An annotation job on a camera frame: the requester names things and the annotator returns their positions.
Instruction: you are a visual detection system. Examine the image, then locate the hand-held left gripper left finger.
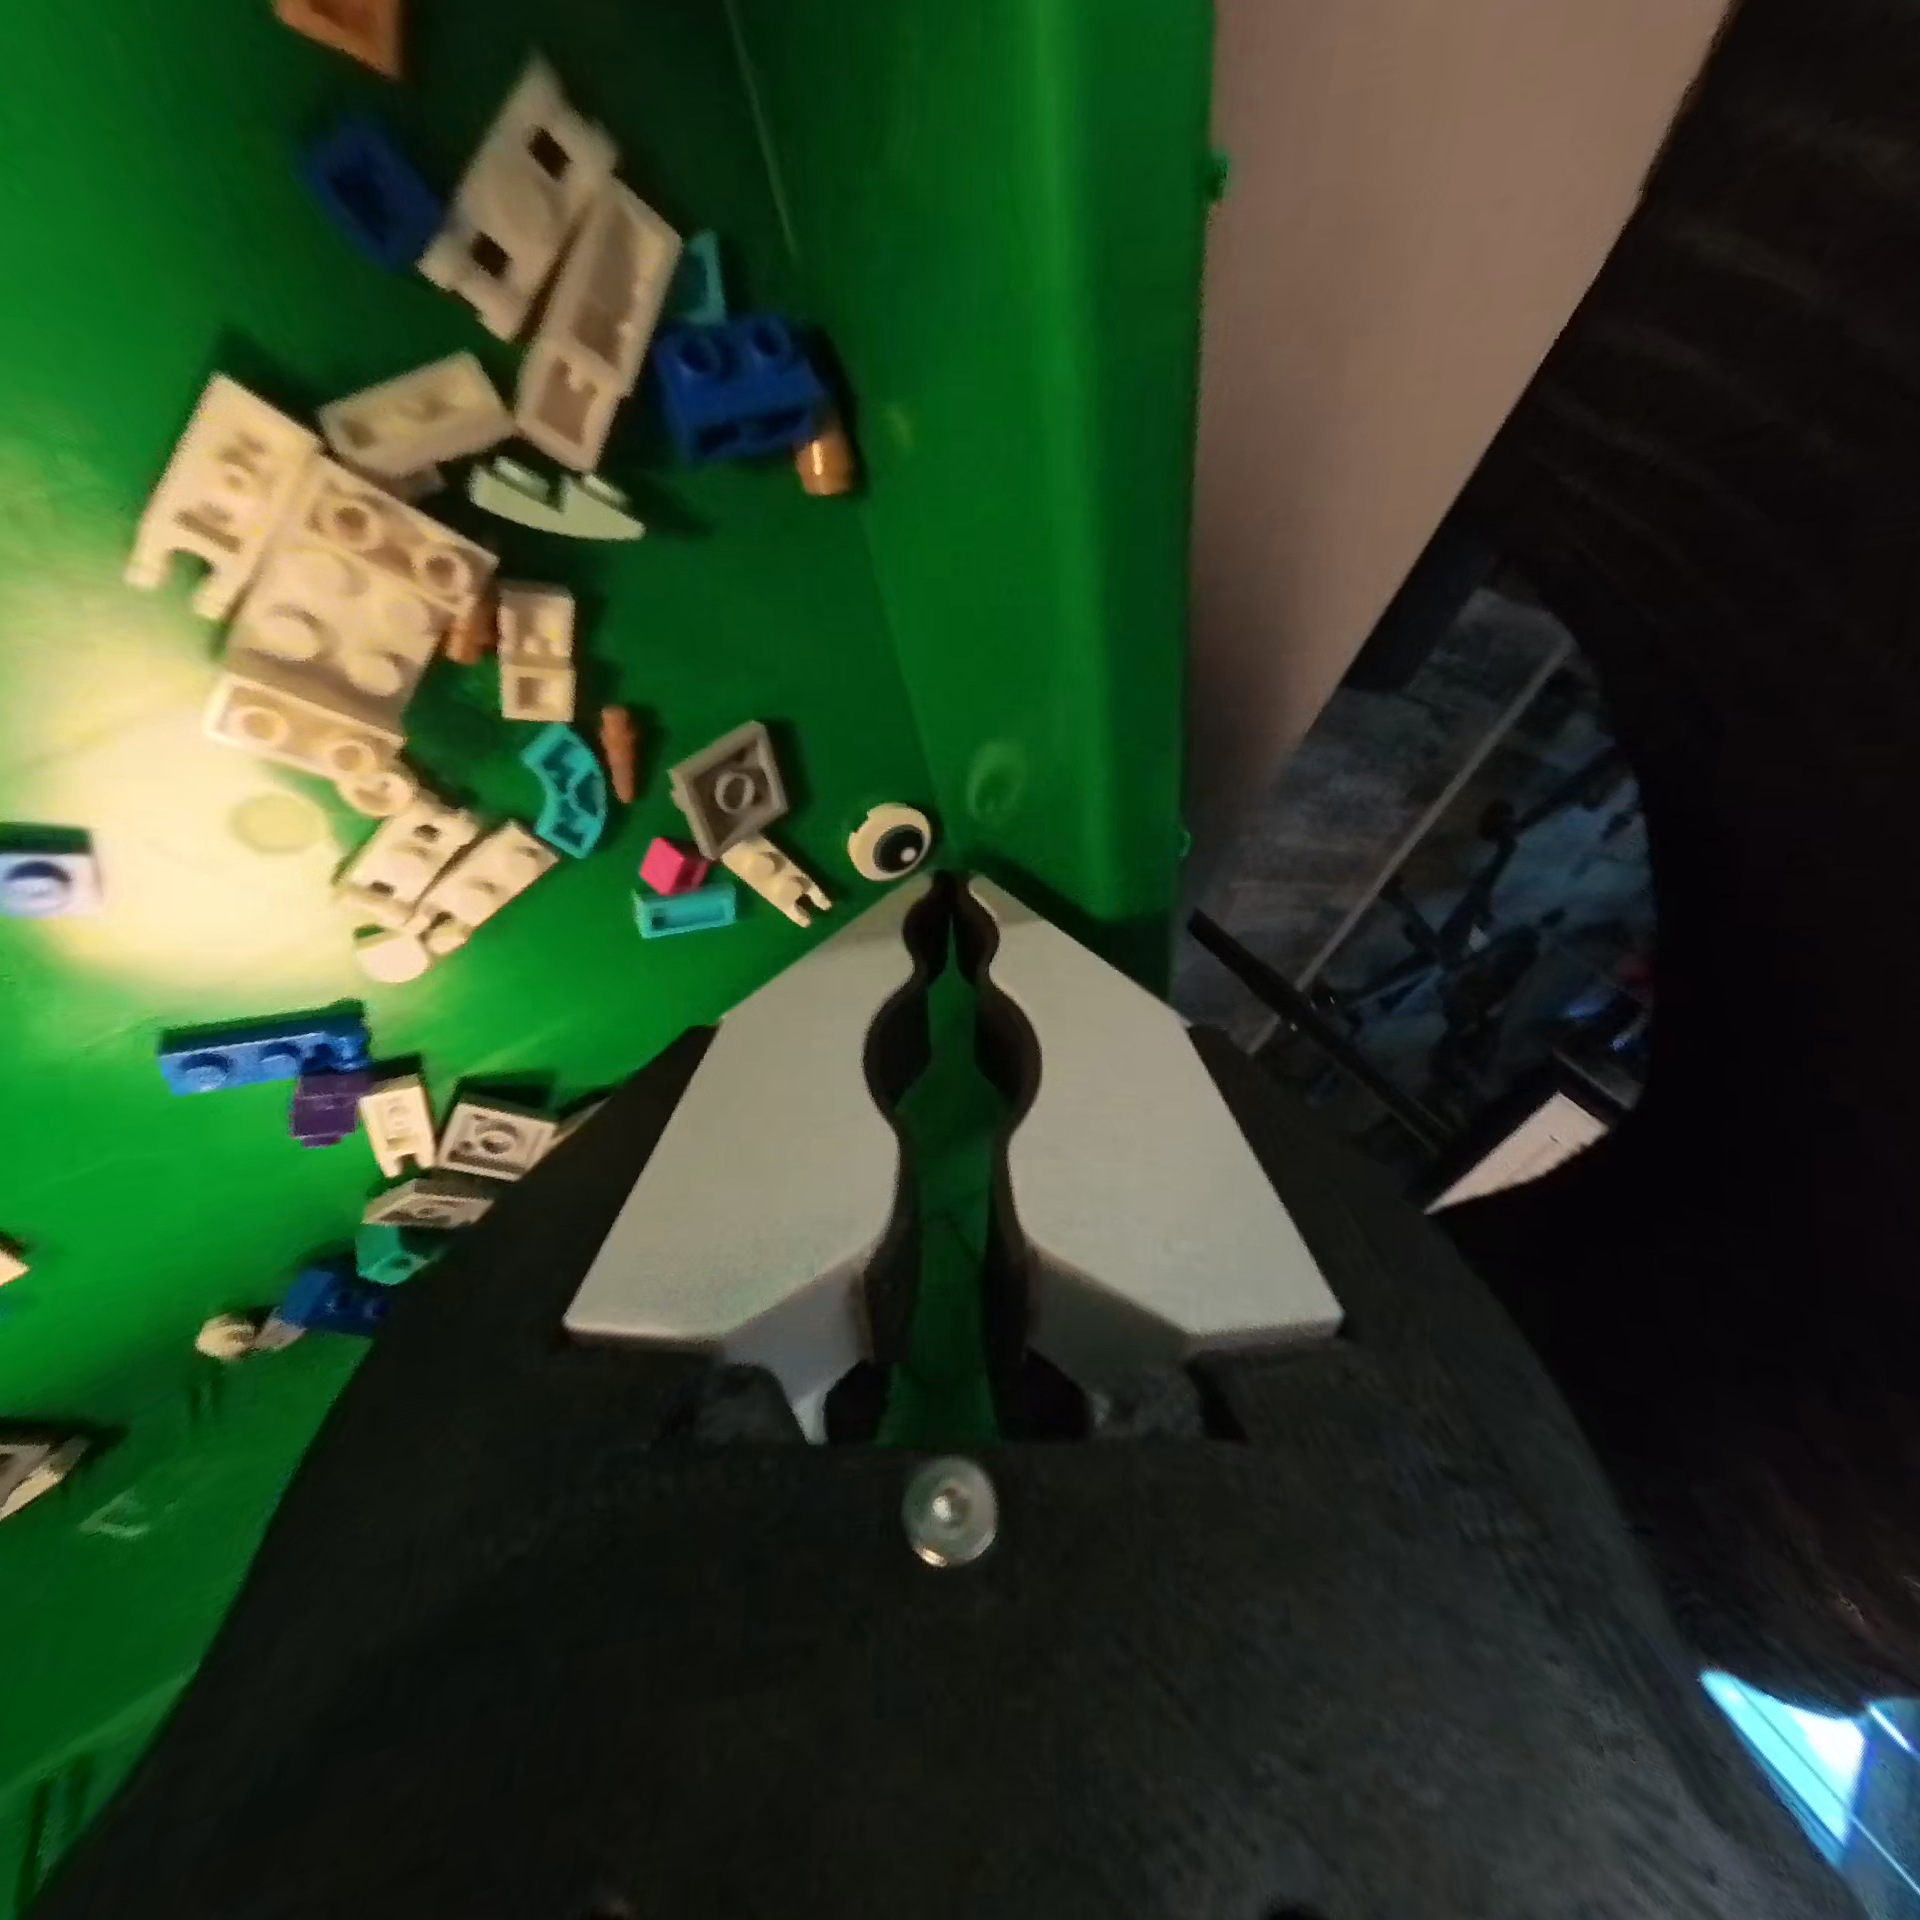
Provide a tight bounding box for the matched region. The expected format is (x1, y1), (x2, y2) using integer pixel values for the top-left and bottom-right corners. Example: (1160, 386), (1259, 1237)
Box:
(564, 877), (960, 1445)

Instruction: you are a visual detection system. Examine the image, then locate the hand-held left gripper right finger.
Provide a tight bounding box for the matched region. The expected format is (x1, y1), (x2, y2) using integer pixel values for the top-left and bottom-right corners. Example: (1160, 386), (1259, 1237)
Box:
(965, 877), (1346, 1421)

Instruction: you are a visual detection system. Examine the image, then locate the pile of lego pieces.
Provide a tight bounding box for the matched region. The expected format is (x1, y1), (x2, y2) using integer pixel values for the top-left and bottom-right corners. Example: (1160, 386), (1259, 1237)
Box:
(0, 0), (943, 1523)

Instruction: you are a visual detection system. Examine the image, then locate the green plastic tray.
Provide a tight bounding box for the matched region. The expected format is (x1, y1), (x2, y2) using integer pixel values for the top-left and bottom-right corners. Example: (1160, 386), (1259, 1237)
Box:
(0, 0), (1233, 1920)

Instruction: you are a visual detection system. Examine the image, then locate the round eye lego tile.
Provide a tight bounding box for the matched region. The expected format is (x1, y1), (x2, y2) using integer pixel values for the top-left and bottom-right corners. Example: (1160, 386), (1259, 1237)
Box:
(840, 795), (935, 884)

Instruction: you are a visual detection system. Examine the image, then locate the grey square lego plate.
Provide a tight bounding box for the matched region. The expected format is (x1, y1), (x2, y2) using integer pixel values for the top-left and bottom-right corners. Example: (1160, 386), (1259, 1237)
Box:
(666, 719), (798, 862)

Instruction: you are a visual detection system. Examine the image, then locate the long blue lego plate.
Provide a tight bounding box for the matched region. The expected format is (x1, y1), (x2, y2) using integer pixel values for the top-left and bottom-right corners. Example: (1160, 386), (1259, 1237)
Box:
(159, 1002), (371, 1095)

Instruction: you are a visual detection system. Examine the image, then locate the blue lego brick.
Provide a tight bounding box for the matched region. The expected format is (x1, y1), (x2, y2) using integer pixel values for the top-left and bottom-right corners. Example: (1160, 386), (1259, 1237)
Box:
(649, 320), (829, 463)

